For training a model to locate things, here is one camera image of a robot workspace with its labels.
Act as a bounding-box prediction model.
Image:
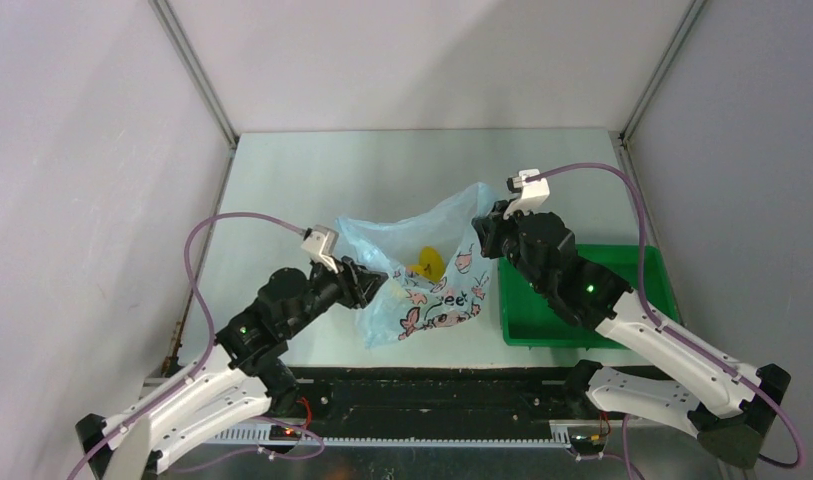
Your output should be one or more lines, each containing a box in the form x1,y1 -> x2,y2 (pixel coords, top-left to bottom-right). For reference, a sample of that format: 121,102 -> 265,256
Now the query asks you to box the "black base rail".
266,367 -> 603,442

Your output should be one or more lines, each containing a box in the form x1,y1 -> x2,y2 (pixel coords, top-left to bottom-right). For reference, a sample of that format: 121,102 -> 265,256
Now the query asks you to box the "left aluminium frame post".
148,0 -> 240,150

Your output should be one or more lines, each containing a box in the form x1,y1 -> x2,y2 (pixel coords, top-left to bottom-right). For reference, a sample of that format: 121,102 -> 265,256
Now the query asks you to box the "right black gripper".
472,198 -> 547,295

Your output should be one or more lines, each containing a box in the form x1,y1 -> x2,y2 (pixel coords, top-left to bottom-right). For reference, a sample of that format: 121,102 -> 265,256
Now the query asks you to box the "aluminium frame post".
148,0 -> 240,150
619,0 -> 708,147

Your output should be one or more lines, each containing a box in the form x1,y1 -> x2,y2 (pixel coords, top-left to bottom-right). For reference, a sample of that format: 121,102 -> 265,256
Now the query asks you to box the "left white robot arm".
75,256 -> 388,479

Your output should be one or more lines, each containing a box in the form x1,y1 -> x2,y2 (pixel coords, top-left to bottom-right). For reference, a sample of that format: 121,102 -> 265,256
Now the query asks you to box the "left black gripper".
283,252 -> 388,337

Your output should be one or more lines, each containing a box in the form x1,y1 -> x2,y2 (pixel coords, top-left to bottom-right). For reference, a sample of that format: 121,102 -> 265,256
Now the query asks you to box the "right aluminium frame post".
619,0 -> 708,147

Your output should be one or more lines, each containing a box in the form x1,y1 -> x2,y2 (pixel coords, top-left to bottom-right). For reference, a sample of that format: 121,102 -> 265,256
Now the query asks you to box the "light blue plastic bag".
336,183 -> 498,348

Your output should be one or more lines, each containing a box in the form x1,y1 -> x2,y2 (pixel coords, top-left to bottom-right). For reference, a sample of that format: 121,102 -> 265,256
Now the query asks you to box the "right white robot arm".
472,201 -> 794,469

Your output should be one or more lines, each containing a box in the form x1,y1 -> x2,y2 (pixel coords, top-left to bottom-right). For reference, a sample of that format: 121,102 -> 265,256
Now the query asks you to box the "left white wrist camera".
301,225 -> 340,273

